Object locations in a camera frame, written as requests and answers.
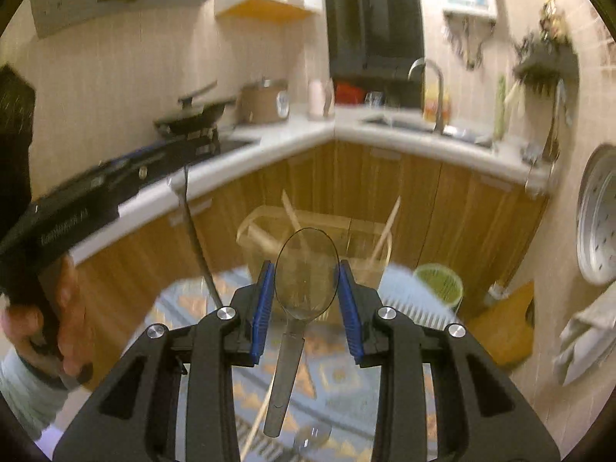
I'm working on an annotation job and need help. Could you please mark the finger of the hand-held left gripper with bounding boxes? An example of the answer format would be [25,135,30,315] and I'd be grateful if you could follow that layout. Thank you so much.
[96,132,222,199]

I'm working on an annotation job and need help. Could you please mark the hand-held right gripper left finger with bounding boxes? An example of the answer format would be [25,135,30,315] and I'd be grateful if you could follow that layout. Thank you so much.
[53,259,276,462]

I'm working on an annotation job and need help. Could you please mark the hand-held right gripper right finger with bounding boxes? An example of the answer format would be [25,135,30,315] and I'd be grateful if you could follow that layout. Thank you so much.
[337,258,562,462]

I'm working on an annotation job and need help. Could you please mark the metal spoon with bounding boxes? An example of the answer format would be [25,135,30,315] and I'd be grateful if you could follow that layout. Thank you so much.
[263,228,340,437]

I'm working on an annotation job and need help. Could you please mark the wooden chopstick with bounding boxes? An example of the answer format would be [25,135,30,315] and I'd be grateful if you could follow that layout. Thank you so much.
[368,196,402,275]
[248,228,282,256]
[239,385,270,462]
[280,189,304,251]

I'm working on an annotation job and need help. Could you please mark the beige slotted plastic utensil basket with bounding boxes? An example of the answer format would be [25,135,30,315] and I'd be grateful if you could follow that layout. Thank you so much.
[236,204,393,318]

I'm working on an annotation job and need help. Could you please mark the black plastic spoon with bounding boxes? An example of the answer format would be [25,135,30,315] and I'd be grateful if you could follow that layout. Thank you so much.
[167,164,224,310]

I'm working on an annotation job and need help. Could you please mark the person's left forearm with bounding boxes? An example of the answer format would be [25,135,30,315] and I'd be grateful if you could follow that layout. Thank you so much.
[0,346,73,439]

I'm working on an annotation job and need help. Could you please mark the person's left hand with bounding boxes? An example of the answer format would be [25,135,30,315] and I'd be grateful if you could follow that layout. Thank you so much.
[0,255,94,386]

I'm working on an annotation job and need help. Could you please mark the black wok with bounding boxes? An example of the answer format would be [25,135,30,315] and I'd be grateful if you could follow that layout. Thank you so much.
[154,99,238,136]

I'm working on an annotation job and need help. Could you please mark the black gas stove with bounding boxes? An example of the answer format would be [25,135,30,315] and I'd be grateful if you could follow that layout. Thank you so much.
[159,132,256,159]

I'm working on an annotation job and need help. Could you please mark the patterned blue tablecloth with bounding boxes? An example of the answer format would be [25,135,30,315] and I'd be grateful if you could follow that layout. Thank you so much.
[154,262,463,462]

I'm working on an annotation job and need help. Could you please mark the green plastic bin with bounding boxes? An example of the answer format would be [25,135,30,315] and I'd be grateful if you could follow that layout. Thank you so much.
[413,264,464,316]

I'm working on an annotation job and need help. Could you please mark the beige rice cooker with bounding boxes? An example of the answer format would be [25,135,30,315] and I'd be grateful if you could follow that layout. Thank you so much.
[239,79,290,124]

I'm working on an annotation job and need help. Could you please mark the wooden base cabinets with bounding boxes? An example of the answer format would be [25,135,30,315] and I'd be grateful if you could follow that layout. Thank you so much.
[72,139,549,376]

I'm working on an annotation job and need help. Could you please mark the white kitchen countertop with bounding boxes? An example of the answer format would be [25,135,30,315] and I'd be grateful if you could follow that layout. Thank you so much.
[72,106,549,270]

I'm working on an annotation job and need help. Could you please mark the orange cutting board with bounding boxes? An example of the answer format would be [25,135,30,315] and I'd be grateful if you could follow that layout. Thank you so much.
[462,281,536,371]

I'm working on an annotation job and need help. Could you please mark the steel sink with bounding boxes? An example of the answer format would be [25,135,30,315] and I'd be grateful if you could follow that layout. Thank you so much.
[361,113,494,147]

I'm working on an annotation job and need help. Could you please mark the red basket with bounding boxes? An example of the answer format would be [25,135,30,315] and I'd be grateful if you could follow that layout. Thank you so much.
[335,82,364,105]

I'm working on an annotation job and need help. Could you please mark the yellow bottle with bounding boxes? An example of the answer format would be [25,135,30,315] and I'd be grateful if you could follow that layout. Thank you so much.
[423,82,452,123]

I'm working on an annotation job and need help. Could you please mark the curved metal faucet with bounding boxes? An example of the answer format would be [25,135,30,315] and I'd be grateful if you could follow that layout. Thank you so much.
[408,58,446,134]

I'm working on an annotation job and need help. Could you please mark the grey hanging towel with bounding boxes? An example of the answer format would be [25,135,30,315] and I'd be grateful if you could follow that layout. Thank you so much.
[552,281,616,386]

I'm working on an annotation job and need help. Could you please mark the green loofah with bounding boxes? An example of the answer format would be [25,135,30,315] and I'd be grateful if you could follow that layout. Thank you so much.
[495,74,507,138]

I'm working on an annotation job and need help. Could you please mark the dark window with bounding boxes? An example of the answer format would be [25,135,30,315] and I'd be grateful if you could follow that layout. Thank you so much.
[321,0,427,82]

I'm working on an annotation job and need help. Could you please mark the round metal steamer tray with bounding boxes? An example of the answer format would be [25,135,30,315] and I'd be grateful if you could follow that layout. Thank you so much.
[576,144,616,286]

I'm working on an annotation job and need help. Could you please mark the hanging wooden spatula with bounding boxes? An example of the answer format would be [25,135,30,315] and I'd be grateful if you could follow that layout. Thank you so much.
[541,84,566,162]

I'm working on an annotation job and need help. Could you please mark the water heater pipes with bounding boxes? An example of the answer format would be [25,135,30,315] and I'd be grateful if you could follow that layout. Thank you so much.
[445,14,487,70]

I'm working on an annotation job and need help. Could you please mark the row of seasoning bottles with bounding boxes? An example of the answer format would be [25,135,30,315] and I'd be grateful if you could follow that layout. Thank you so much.
[517,0,573,56]

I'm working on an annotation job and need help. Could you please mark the dark wall spice rack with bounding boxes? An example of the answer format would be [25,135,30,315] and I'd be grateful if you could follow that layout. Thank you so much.
[512,48,579,99]

